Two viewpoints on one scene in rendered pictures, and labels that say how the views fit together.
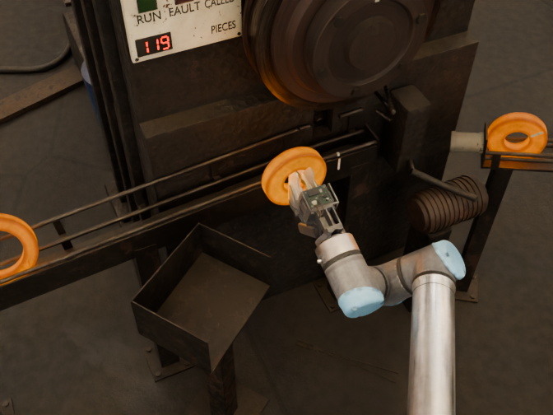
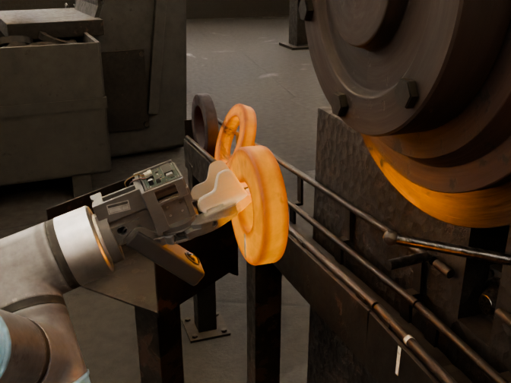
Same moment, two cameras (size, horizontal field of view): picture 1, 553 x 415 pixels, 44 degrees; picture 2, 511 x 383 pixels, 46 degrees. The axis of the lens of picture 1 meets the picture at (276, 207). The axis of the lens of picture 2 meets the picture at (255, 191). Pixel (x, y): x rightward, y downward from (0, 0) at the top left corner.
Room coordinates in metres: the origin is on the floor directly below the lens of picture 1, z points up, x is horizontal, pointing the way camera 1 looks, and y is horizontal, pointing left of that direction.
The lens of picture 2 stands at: (1.20, -0.77, 1.14)
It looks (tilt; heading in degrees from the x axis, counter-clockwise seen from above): 22 degrees down; 96
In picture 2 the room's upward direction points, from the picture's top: straight up
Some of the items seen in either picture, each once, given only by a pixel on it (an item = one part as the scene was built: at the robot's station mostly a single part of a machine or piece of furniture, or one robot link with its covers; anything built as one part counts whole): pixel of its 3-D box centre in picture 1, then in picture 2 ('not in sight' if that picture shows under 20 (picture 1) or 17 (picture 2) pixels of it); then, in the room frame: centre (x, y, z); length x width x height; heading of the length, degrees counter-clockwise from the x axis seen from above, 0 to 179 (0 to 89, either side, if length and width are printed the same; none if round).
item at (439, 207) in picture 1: (434, 246); not in sight; (1.36, -0.51, 0.27); 0.22 x 0.13 x 0.53; 115
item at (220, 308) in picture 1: (212, 357); (154, 375); (0.90, 0.16, 0.36); 0.26 x 0.20 x 0.72; 150
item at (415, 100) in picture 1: (403, 128); not in sight; (1.45, -0.36, 0.68); 0.11 x 0.08 x 0.24; 25
